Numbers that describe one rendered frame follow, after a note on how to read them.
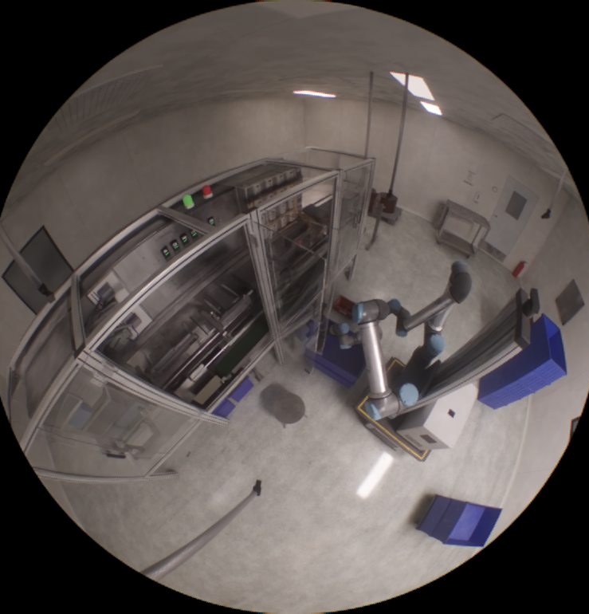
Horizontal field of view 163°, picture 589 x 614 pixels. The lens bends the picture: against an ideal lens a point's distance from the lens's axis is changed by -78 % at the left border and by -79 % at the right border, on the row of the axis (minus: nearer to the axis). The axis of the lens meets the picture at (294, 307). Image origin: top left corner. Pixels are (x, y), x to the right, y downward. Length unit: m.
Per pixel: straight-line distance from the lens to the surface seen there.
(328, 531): 2.46
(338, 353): 2.19
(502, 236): 6.05
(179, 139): 4.36
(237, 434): 2.30
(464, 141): 5.53
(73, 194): 4.00
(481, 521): 2.81
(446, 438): 1.71
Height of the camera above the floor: 2.20
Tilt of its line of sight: 53 degrees down
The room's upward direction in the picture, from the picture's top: 4 degrees counter-clockwise
